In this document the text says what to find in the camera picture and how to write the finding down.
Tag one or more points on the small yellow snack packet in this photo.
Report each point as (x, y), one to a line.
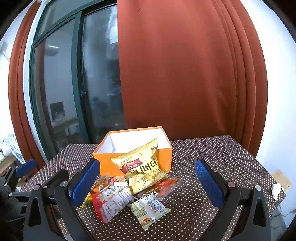
(86, 201)

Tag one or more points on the small orange snack packet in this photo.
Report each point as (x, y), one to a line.
(101, 182)

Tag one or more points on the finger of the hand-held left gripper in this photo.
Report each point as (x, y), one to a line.
(26, 168)

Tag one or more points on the patterned white cloth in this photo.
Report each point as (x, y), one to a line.
(9, 144)

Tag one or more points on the yellow chip bag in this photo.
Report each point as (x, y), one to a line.
(143, 171)

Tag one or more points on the crumpled white paper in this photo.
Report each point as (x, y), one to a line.
(277, 190)

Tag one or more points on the wide orange curtain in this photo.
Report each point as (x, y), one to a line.
(180, 69)

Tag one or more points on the narrow orange curtain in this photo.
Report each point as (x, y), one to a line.
(18, 92)

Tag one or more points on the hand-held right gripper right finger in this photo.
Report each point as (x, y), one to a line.
(208, 183)

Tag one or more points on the wooden furniture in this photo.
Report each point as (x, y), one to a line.
(5, 164)

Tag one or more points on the dark framed glass window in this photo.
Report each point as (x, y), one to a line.
(57, 81)

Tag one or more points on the red clear snack packet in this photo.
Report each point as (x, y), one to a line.
(166, 185)

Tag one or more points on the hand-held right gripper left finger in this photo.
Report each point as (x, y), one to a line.
(85, 183)

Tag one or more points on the beige and silver snack packet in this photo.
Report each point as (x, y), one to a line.
(148, 208)

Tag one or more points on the red and white snack packet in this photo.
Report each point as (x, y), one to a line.
(111, 201)

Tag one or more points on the cardboard piece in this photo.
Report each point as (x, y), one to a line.
(281, 177)

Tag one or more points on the orange cardboard box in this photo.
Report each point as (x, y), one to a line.
(105, 162)

